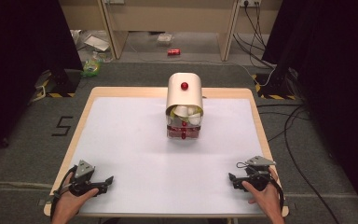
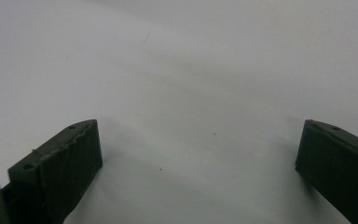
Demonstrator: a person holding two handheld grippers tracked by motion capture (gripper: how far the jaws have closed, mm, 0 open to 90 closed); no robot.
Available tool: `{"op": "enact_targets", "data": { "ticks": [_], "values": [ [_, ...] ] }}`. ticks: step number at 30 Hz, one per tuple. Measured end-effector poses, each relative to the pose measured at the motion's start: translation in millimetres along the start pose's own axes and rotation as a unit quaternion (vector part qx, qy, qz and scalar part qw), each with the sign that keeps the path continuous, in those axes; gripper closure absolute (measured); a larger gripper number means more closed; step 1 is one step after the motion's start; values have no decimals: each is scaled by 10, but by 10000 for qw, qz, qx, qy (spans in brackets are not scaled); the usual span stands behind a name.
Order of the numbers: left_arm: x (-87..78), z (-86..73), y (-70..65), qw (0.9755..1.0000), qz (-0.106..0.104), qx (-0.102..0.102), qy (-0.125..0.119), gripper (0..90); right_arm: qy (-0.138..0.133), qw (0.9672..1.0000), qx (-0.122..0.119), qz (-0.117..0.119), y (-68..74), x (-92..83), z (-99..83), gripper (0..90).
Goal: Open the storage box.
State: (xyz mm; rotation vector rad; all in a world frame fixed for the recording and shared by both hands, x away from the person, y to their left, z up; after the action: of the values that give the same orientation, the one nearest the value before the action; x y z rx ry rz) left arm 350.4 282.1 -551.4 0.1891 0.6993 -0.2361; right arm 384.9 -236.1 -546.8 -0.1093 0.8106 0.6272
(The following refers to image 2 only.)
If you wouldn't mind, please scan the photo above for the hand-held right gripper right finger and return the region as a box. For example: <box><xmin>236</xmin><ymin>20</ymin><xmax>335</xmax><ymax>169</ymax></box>
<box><xmin>295</xmin><ymin>119</ymin><xmax>358</xmax><ymax>224</ymax></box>

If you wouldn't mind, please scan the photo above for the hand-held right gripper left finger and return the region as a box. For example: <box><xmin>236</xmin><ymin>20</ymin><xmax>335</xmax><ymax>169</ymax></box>
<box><xmin>3</xmin><ymin>119</ymin><xmax>103</xmax><ymax>224</ymax></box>

